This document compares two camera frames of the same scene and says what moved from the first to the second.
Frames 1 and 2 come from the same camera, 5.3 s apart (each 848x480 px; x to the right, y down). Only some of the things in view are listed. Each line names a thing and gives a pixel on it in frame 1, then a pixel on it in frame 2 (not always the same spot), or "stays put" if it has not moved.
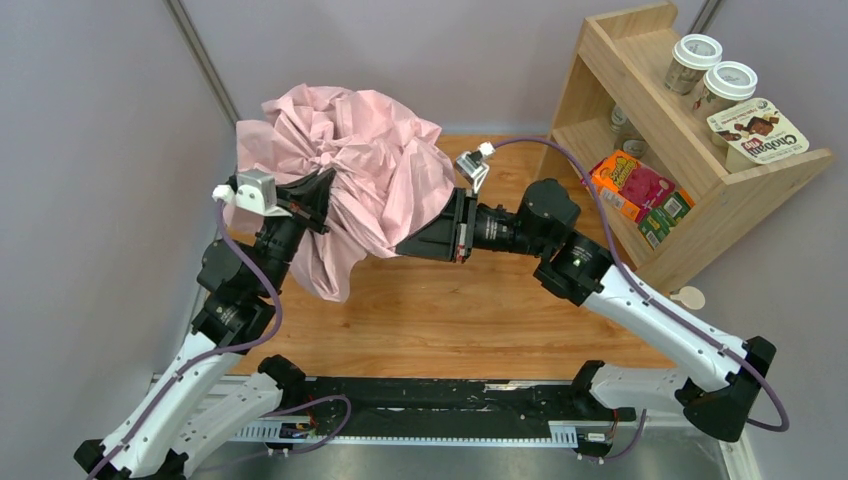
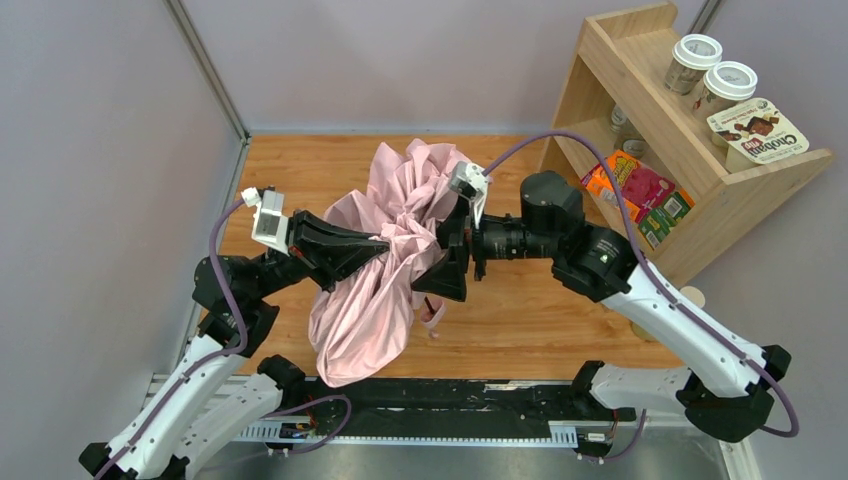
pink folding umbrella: x=388 y=171 → x=363 y=324
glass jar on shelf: x=626 y=136 stays put
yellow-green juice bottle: x=691 y=297 stays put
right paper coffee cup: x=724 y=85 stays put
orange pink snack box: x=626 y=187 stays put
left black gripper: x=301 y=209 → x=299 y=238
